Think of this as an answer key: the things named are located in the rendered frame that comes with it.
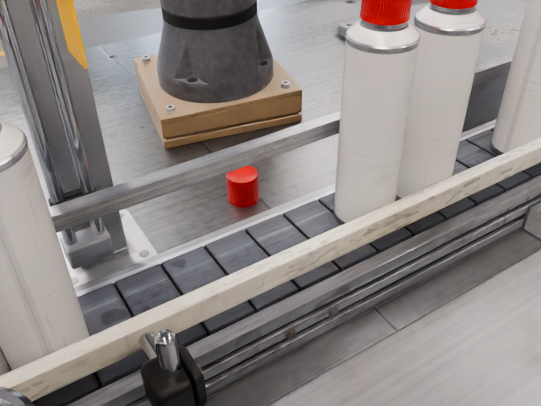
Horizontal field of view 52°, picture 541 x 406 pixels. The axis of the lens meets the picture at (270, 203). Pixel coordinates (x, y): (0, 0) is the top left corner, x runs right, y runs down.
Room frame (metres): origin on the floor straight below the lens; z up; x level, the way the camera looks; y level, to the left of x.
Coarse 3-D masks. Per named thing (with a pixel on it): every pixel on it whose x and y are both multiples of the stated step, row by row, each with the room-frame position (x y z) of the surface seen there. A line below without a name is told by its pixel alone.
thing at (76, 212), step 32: (480, 64) 0.50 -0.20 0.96; (288, 128) 0.39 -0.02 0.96; (320, 128) 0.39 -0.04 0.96; (192, 160) 0.34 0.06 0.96; (224, 160) 0.35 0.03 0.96; (256, 160) 0.36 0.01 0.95; (96, 192) 0.31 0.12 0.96; (128, 192) 0.31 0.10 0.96; (160, 192) 0.32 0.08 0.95; (64, 224) 0.28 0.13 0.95
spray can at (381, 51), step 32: (384, 0) 0.36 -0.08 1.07; (352, 32) 0.38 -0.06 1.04; (384, 32) 0.36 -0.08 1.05; (416, 32) 0.37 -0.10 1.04; (352, 64) 0.37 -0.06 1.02; (384, 64) 0.35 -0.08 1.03; (352, 96) 0.36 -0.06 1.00; (384, 96) 0.35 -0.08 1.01; (352, 128) 0.36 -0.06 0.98; (384, 128) 0.35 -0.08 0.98; (352, 160) 0.36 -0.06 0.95; (384, 160) 0.36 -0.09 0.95; (352, 192) 0.36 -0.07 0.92; (384, 192) 0.36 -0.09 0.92
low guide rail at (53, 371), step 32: (512, 160) 0.41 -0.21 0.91; (416, 192) 0.36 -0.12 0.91; (448, 192) 0.37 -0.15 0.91; (352, 224) 0.32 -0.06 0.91; (384, 224) 0.33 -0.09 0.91; (288, 256) 0.29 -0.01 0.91; (320, 256) 0.30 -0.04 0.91; (224, 288) 0.26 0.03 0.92; (256, 288) 0.27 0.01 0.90; (128, 320) 0.23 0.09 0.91; (160, 320) 0.23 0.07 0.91; (192, 320) 0.24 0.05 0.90; (64, 352) 0.21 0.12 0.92; (96, 352) 0.21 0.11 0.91; (128, 352) 0.22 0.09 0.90; (0, 384) 0.19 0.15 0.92; (32, 384) 0.19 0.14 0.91; (64, 384) 0.20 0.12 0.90
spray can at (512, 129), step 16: (528, 0) 0.49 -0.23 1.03; (528, 16) 0.48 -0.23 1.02; (528, 32) 0.47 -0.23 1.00; (528, 48) 0.47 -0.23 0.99; (512, 64) 0.49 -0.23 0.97; (528, 64) 0.47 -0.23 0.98; (512, 80) 0.48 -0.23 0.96; (528, 80) 0.46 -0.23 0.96; (512, 96) 0.47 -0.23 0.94; (528, 96) 0.46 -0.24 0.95; (512, 112) 0.47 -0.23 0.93; (528, 112) 0.46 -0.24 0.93; (496, 128) 0.48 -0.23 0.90; (512, 128) 0.47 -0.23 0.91; (528, 128) 0.46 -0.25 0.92; (496, 144) 0.48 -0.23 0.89; (512, 144) 0.46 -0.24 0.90
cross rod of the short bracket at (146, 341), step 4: (148, 332) 0.23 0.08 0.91; (152, 332) 0.23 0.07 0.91; (144, 336) 0.22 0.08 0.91; (148, 336) 0.22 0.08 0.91; (152, 336) 0.22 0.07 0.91; (140, 340) 0.22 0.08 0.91; (144, 340) 0.22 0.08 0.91; (148, 340) 0.22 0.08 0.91; (152, 340) 0.22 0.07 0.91; (140, 344) 0.22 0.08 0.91; (144, 344) 0.22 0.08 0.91; (148, 344) 0.22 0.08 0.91; (152, 344) 0.22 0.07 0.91; (144, 348) 0.22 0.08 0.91; (148, 348) 0.22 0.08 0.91; (152, 348) 0.21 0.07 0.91; (144, 352) 0.22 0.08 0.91; (148, 352) 0.21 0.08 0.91; (152, 352) 0.21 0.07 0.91; (148, 356) 0.21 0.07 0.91; (152, 356) 0.21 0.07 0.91; (156, 356) 0.21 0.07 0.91; (148, 360) 0.21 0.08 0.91
